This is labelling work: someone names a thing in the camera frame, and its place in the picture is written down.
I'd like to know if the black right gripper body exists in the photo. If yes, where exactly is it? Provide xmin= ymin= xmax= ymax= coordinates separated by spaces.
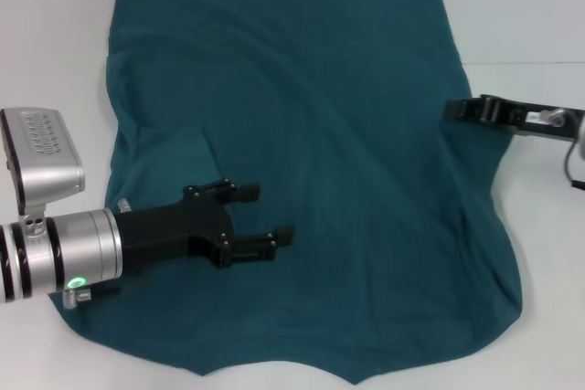
xmin=504 ymin=101 xmax=585 ymax=145

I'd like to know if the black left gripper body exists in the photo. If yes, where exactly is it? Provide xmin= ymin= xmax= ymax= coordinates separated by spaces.
xmin=115 ymin=184 xmax=239 ymax=275

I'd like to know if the teal blue t-shirt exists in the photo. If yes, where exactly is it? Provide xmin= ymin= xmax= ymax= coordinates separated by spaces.
xmin=48 ymin=0 xmax=525 ymax=385

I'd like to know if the silver angled cable connector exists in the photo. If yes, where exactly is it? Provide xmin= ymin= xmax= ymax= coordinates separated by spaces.
xmin=61 ymin=286 xmax=93 ymax=311
xmin=540 ymin=108 xmax=569 ymax=129

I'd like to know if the dark right arm cable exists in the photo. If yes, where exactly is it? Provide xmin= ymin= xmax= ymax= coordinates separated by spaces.
xmin=563 ymin=140 xmax=585 ymax=191

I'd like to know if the dark arm cable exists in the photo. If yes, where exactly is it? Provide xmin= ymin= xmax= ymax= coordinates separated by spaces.
xmin=88 ymin=286 xmax=122 ymax=300
xmin=563 ymin=140 xmax=585 ymax=191

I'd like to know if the dark left arm cable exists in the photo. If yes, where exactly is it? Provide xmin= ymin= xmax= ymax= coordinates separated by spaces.
xmin=88 ymin=286 xmax=122 ymax=300

